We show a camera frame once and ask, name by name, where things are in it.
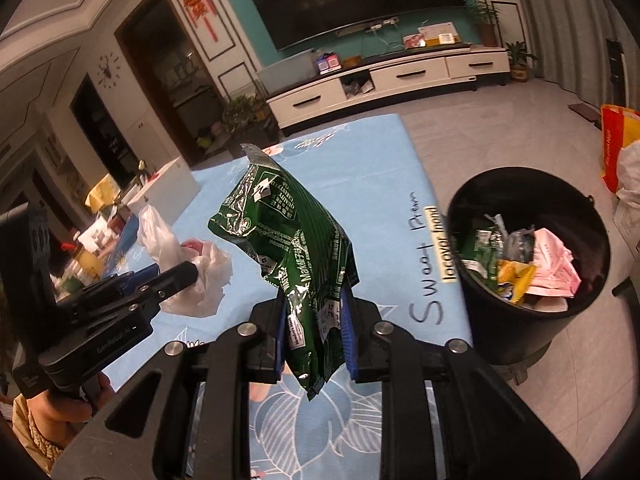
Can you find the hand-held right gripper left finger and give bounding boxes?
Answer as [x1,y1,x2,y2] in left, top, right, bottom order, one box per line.
[50,300,288,480]

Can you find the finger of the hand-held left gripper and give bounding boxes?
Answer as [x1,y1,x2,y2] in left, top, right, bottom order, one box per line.
[117,265,161,296]
[132,260,201,318]

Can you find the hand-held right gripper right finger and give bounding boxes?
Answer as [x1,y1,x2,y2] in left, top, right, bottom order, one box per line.
[342,285,581,480]

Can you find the white plastic bag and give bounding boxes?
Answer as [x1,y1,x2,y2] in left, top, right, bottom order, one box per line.
[137,205,235,318]

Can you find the green snack bag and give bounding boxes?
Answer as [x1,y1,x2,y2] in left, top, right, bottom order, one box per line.
[207,142,361,401]

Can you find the black trash bin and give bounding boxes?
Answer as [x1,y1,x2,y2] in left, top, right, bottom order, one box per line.
[445,167,612,366]

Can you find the person's left forearm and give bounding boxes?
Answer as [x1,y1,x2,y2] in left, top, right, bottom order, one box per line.
[10,395,66,478]

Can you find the person's left hand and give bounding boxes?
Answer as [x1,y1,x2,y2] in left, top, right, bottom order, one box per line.
[27,372,114,443]

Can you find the blue carton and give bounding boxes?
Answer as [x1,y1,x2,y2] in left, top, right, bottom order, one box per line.
[112,215,141,261]

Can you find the white cardboard box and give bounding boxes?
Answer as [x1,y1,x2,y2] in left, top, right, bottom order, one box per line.
[122,155,203,226]

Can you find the yellow cloth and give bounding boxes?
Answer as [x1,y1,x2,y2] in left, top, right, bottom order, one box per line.
[85,175,126,213]

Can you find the dark display cabinet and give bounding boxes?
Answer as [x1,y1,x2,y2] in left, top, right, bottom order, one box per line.
[70,72,141,186]

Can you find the green wrapper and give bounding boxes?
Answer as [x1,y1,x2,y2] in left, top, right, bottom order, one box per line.
[460,230,506,281]

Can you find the blue printed tablecloth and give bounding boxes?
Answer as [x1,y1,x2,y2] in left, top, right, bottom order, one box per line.
[95,112,473,480]

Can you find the bushy potted plant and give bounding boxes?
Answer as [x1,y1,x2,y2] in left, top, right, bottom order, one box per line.
[220,92,273,136]

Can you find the grey wrapper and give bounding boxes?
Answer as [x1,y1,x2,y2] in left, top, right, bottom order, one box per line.
[500,227,536,263]

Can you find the dark wooden doorway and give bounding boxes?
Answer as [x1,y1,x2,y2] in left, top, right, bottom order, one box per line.
[115,0,226,166]

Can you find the clear fish tank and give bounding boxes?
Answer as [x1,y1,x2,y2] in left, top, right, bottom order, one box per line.
[255,50,318,96]

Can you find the red blue digital clock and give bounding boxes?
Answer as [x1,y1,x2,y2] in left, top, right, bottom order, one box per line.
[315,52,343,76]

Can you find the white tv cabinet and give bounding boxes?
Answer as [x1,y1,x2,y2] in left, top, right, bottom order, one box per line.
[265,45,511,131]

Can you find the white printed paper bag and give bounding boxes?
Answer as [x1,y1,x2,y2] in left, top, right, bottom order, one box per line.
[612,195,640,256]

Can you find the beige box on cabinet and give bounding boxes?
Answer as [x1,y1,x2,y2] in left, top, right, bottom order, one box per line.
[417,20,458,48]

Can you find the dark floor mat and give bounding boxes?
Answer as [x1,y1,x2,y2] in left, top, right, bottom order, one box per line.
[567,102,603,123]

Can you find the white plastic sack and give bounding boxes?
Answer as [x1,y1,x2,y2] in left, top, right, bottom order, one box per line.
[615,140,640,201]

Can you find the red yellow shopping bag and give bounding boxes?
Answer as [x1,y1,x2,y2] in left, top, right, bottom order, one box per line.
[600,104,640,193]

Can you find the small potted plant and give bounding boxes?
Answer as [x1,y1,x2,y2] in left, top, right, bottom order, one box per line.
[505,40,538,83]

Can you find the tall potted plant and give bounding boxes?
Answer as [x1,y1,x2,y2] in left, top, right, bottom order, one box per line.
[462,0,501,48]

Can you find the black tall appliance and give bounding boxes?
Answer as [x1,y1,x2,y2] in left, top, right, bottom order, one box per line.
[605,37,626,93]

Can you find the black wall clock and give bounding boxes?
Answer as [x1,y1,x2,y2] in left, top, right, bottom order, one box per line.
[97,55,123,91]

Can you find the red knot wall decoration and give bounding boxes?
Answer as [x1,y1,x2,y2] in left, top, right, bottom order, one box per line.
[181,0,218,41]

